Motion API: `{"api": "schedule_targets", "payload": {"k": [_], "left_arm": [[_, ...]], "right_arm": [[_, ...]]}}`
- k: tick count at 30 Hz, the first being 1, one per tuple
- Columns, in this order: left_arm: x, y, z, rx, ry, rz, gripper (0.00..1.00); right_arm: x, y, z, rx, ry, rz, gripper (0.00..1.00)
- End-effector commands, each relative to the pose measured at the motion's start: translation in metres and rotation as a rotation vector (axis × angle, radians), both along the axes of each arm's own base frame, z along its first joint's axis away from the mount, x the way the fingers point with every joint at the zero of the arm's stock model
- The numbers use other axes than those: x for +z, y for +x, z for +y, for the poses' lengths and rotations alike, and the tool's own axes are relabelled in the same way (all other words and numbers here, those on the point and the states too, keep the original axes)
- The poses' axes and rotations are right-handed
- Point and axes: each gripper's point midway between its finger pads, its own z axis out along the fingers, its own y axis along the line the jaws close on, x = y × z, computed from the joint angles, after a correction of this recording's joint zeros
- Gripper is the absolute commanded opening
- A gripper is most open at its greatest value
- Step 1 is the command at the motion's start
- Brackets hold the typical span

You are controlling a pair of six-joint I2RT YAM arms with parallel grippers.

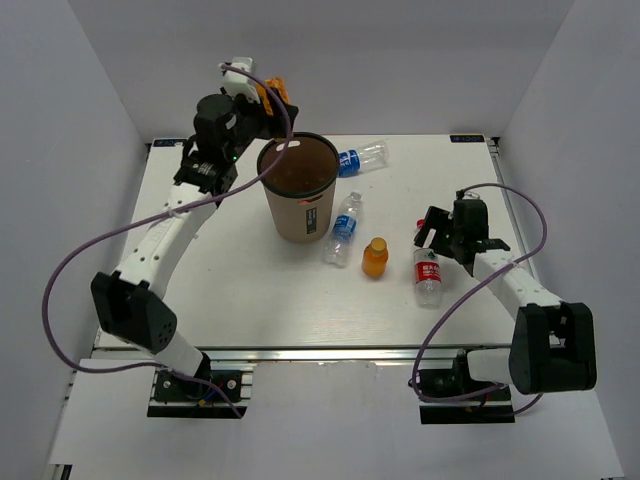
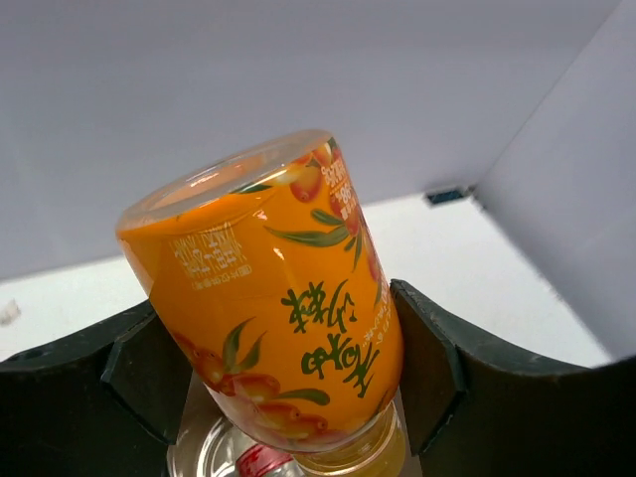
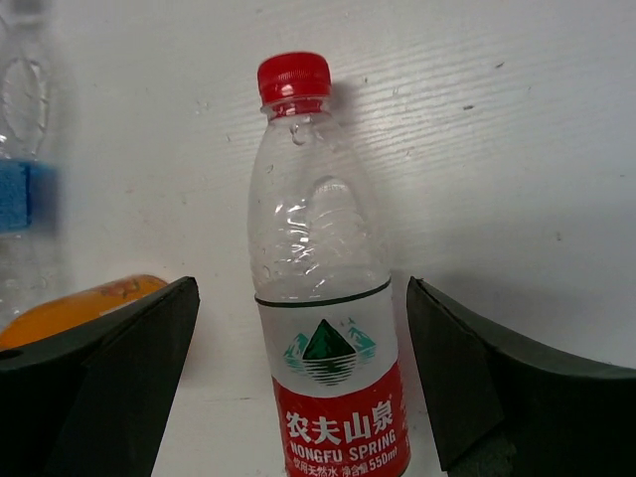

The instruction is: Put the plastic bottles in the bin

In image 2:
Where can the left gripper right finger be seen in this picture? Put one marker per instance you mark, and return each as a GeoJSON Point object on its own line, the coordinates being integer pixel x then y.
{"type": "Point", "coordinates": [477, 405]}

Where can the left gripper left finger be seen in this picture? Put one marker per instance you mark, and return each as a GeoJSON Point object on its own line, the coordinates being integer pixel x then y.
{"type": "Point", "coordinates": [104, 401]}

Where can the red label water bottle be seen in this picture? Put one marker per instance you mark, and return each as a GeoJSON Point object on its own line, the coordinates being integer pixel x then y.
{"type": "Point", "coordinates": [209, 445]}

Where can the orange juice bottle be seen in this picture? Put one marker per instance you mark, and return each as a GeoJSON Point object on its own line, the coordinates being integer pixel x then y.
{"type": "Point", "coordinates": [263, 270]}

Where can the left blue corner marker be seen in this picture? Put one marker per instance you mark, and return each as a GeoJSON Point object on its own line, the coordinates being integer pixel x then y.
{"type": "Point", "coordinates": [439, 197]}

